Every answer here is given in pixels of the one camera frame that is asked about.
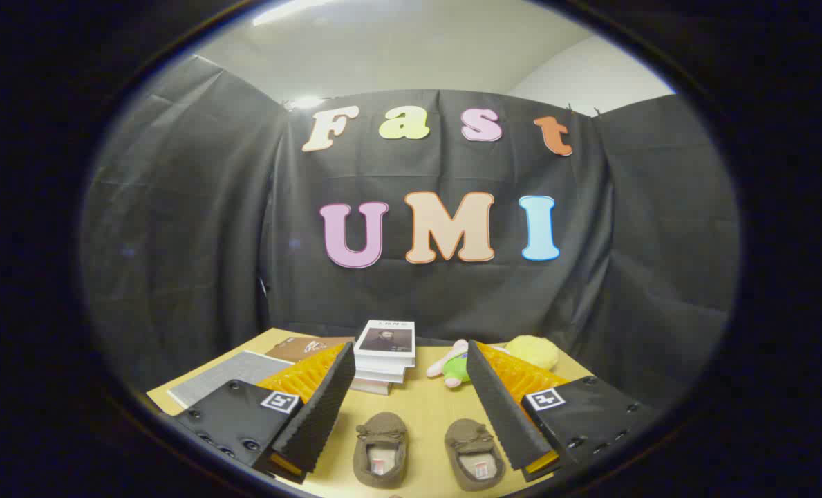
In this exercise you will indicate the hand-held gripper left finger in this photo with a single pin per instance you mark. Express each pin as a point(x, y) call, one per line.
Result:
point(321, 415)

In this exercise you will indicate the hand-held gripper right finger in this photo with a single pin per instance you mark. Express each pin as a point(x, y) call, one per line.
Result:
point(500, 415)

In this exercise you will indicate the brown fuzzy shoe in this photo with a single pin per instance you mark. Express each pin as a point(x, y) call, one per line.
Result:
point(469, 436)
point(379, 432)

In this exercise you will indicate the grey fabric storage box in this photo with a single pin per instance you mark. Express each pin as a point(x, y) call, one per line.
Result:
point(231, 373)

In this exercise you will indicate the pale pink book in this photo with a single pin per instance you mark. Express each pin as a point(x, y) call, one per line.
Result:
point(369, 387)

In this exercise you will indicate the pink starfish plush toy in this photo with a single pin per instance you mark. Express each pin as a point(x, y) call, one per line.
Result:
point(455, 370)

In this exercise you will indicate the yellow plush toy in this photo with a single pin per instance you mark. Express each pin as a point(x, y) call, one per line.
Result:
point(531, 351)

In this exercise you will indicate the brown book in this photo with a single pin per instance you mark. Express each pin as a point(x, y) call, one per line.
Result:
point(293, 348)

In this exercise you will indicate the white portrait cover book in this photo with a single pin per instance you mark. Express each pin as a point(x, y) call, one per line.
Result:
point(383, 339)

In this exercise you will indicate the black backdrop cloth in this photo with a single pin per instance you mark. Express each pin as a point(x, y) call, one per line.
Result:
point(175, 242)

